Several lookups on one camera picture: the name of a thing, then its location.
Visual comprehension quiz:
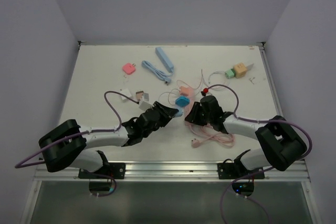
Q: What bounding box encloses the blue cube socket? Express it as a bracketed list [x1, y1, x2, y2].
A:
[175, 96, 190, 107]

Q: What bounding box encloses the pink power strip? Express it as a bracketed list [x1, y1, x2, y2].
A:
[184, 87, 196, 118]

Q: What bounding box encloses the salmon pink charger plug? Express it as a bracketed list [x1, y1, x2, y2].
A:
[179, 86, 190, 97]

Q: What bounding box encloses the brown pink USB charger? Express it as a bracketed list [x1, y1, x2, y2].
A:
[135, 91, 144, 101]

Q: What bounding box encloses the white USB charger plug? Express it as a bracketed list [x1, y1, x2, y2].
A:
[120, 88, 133, 102]

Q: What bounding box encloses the pink adapter plug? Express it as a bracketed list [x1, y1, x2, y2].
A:
[122, 63, 136, 75]

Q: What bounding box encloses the light blue power strip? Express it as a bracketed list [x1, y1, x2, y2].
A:
[155, 47, 174, 73]

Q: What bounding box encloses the light blue charger plug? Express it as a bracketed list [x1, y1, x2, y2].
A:
[174, 108, 183, 118]

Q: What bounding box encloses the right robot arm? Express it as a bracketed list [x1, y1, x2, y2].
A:
[185, 95, 308, 178]

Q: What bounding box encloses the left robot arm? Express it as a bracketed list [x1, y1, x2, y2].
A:
[38, 102, 179, 178]

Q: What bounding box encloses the green charger plug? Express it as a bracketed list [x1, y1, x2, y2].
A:
[225, 69, 236, 79]

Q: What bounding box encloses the yellow cube socket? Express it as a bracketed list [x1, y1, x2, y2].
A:
[233, 62, 248, 79]

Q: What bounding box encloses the pink coiled cable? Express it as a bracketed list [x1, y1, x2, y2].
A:
[187, 124, 235, 150]

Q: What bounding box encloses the thin white charging cable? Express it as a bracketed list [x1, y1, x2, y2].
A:
[159, 69, 232, 109]

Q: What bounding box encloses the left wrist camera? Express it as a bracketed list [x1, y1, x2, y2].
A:
[139, 93, 153, 111]

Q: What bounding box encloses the light blue coiled cable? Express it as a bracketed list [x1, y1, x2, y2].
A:
[141, 60, 176, 87]

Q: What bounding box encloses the aluminium front rail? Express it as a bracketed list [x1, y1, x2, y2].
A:
[34, 161, 310, 182]

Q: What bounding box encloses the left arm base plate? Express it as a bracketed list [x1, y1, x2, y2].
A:
[78, 162, 126, 179]

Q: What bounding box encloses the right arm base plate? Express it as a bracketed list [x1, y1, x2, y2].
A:
[217, 162, 265, 179]

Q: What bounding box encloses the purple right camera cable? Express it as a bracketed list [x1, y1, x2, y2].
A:
[201, 84, 313, 224]

